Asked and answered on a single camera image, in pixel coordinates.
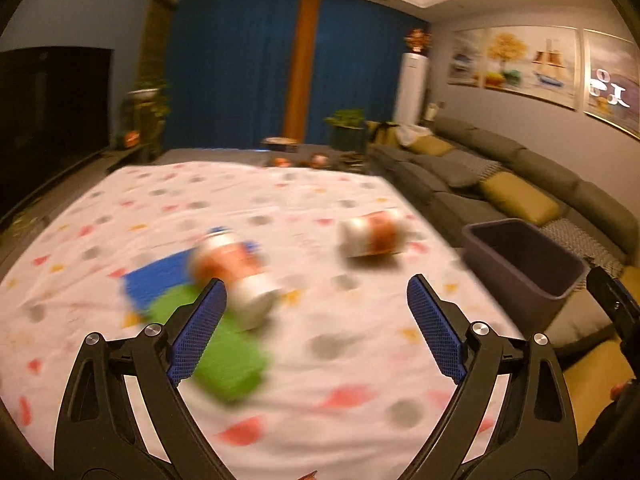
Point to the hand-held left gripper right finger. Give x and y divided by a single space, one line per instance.
435 330

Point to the potted plant on stand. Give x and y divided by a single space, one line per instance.
147 105

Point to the wide sailboat painting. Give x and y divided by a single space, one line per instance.
532 67

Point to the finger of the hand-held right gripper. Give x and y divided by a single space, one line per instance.
617 305

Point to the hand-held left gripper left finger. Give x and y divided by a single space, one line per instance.
200 330

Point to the purple mountain painting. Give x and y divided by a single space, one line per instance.
612 85

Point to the grey sofa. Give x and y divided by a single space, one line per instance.
540 160

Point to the white orange paper cup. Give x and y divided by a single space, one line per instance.
375 232

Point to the red flower decoration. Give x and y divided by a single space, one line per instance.
417 41

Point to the blue curtain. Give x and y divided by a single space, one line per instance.
360 60
230 70

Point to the black television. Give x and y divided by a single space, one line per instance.
50 110

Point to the white printed blanket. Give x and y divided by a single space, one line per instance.
300 200

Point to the white red paper cup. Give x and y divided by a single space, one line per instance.
235 275

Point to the orange curtain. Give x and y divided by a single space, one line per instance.
302 70

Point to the light grey pillow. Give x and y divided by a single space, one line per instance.
582 322

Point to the small yellow cushion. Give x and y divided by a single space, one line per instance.
431 146

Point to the dark grey cushion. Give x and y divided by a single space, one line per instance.
455 175

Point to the low tv cabinet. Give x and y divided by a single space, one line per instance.
125 154

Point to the grey trash bin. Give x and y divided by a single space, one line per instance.
505 280

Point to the green scouring pad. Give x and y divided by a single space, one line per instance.
230 360

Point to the small landscape painting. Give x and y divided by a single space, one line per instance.
466 60

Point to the white cloth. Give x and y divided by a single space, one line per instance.
414 135

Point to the large yellow cushion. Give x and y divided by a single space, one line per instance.
520 199

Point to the blue scouring pad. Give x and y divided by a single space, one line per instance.
155 280

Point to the white standing air conditioner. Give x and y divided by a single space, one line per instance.
412 90

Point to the potted plant dark pot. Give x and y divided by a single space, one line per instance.
346 130

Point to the black white patterned cushion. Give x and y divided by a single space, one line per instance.
582 242
482 166

